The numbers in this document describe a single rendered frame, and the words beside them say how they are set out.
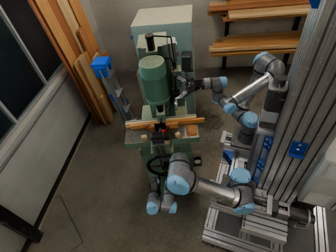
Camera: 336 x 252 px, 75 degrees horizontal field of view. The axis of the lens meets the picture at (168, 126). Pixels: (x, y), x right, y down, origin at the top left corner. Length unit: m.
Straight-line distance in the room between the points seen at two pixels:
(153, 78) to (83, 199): 1.77
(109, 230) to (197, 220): 0.88
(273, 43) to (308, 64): 2.61
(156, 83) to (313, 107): 0.89
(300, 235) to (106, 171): 2.07
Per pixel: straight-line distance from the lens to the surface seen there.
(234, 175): 1.40
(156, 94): 1.54
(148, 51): 1.58
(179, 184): 1.11
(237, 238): 2.12
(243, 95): 1.49
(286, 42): 3.68
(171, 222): 2.39
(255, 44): 3.57
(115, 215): 2.54
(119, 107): 2.61
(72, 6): 3.26
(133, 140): 1.81
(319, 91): 1.12
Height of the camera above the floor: 2.24
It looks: 46 degrees down
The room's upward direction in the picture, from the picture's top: 9 degrees counter-clockwise
